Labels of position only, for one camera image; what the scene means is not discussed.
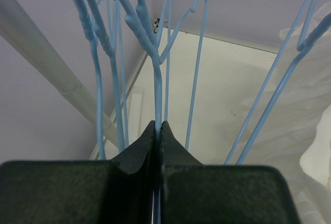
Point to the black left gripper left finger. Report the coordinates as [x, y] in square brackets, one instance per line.
[118, 190]

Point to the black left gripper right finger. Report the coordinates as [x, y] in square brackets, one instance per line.
[192, 192]

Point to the light blue skirt hanger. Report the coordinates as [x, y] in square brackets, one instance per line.
[305, 43]

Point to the white hanging skirt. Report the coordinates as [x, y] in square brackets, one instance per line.
[295, 138]

